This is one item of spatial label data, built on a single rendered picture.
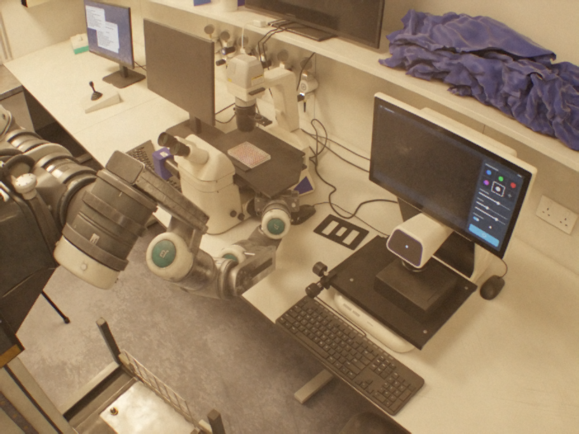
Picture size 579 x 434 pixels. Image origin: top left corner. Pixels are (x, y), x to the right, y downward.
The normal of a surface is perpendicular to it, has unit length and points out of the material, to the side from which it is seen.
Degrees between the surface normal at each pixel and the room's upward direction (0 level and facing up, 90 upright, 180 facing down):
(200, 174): 50
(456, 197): 93
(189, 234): 59
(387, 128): 93
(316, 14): 86
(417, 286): 0
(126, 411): 0
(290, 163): 0
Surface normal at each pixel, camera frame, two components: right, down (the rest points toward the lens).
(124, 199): 0.37, 0.06
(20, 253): 0.47, 0.57
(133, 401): 0.00, -0.76
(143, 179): 0.82, 0.41
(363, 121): -0.73, 0.44
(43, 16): 0.69, 0.47
